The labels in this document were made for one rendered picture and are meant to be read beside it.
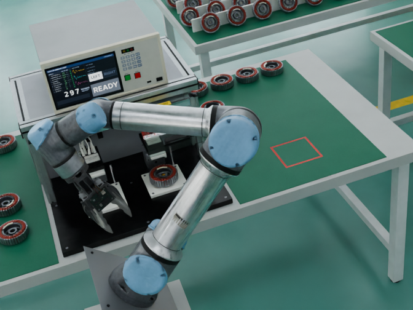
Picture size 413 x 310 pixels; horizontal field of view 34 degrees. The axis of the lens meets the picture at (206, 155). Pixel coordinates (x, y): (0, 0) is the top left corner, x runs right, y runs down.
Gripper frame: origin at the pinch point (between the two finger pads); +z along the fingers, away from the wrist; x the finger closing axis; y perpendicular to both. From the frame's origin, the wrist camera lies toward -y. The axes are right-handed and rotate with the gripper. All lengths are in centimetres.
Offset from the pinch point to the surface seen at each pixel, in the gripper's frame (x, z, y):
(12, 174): -20, 0, -110
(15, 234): -31, 6, -67
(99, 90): 26, -15, -68
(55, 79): 16, -28, -67
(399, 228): 87, 109, -46
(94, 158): 9, 5, -71
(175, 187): 25, 31, -59
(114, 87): 31, -12, -68
